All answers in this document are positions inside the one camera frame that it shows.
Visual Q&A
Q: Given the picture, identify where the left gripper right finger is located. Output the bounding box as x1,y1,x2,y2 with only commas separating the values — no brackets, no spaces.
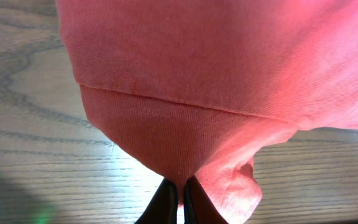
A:
183,176,227,224

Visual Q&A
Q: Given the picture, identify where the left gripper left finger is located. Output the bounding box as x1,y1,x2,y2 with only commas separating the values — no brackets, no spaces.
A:
135,179,178,224

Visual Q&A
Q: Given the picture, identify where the red soccer t-shirt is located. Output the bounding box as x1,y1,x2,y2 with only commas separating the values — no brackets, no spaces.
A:
57,0,358,223

